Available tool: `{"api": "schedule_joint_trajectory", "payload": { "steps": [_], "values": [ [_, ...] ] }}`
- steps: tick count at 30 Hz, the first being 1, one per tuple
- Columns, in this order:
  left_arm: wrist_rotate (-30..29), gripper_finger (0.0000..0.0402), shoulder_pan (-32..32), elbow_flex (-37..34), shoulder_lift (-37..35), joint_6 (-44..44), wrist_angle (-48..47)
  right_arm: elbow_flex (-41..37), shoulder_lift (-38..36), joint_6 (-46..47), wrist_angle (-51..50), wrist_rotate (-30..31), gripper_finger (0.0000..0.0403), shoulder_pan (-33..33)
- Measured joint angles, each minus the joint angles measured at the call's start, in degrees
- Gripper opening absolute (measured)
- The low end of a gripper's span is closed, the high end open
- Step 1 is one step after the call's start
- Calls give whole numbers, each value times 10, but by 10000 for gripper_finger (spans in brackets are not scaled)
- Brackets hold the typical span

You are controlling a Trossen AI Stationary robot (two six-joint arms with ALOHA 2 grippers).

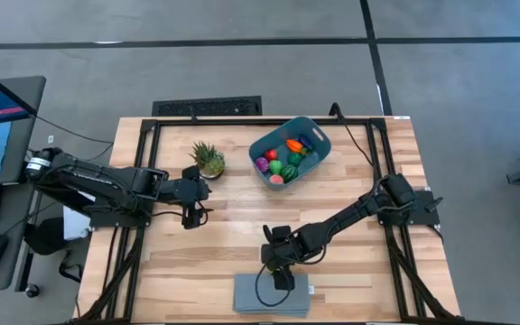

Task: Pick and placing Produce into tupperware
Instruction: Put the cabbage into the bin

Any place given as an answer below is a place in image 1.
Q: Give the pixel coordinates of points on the orange toy carrot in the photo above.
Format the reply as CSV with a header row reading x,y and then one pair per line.
x,y
294,145

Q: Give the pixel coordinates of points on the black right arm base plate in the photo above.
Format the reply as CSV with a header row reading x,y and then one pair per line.
x,y
422,212

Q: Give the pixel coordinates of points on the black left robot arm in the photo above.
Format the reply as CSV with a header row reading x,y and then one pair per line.
x,y
106,180

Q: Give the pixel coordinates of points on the black caster wheel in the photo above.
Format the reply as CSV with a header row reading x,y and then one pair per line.
x,y
32,290

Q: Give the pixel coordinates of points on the white paper sheet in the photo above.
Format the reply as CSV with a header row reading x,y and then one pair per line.
x,y
75,225

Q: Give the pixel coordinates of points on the grey desk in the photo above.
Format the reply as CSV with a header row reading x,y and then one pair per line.
x,y
30,113

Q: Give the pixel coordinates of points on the black desk leg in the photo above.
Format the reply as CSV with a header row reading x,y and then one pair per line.
x,y
25,271

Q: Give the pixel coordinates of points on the pink toy peach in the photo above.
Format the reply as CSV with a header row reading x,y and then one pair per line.
x,y
276,179

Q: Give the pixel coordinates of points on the grey folded cloth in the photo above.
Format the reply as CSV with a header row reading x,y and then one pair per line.
x,y
246,298

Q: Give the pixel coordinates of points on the black keyboard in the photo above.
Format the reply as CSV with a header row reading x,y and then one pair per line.
x,y
206,107

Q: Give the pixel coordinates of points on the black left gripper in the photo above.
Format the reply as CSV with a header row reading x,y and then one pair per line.
x,y
188,189

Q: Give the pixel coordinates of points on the white cloth label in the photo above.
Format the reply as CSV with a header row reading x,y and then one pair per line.
x,y
311,289

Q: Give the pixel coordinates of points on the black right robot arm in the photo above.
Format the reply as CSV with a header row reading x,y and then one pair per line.
x,y
346,216

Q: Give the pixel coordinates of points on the toy watermelon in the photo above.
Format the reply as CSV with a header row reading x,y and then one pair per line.
x,y
290,173

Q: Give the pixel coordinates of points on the potted succulent plant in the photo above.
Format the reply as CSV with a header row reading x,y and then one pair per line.
x,y
208,160

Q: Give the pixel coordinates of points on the teal plastic bin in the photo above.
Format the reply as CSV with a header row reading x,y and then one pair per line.
x,y
318,155

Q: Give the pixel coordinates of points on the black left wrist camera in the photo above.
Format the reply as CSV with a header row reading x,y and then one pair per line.
x,y
192,216

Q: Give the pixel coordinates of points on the black bag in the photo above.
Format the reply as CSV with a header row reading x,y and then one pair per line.
x,y
45,235

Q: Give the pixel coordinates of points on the purple toy eggplant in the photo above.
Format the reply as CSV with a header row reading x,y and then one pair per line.
x,y
306,141

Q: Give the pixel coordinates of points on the dark green toy broccoli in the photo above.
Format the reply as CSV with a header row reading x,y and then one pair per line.
x,y
294,159

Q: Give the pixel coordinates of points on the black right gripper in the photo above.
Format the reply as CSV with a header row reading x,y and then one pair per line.
x,y
282,253

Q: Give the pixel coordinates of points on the light green toy pepper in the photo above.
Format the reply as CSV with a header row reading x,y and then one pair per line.
x,y
275,167

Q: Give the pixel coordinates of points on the black aluminium table frame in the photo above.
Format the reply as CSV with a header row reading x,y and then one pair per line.
x,y
224,122

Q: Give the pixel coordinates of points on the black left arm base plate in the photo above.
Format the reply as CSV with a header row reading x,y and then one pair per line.
x,y
120,221

